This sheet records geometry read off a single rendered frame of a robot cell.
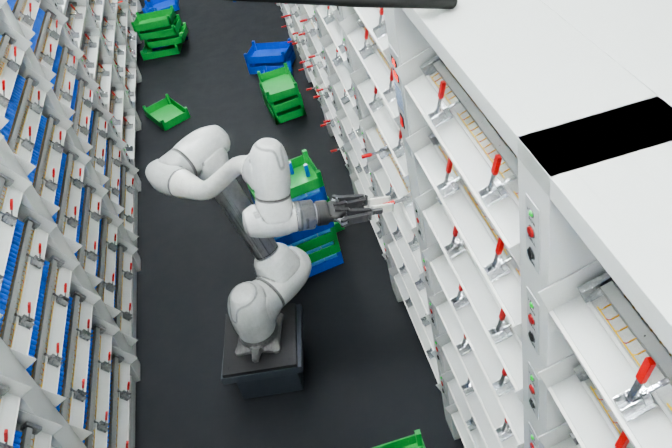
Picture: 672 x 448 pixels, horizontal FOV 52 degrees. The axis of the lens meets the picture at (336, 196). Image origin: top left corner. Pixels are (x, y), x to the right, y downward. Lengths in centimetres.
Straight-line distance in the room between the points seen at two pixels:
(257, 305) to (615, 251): 191
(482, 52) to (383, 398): 187
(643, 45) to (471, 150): 36
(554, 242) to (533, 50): 33
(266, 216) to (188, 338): 136
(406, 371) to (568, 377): 168
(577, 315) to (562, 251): 11
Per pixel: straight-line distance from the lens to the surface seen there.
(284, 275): 263
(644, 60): 110
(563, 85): 104
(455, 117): 139
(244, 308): 255
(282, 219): 195
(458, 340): 196
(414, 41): 152
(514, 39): 116
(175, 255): 364
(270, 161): 189
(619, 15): 122
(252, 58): 493
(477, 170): 127
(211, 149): 243
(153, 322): 336
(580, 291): 101
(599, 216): 82
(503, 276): 133
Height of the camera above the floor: 229
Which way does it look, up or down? 39 degrees down
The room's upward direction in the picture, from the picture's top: 14 degrees counter-clockwise
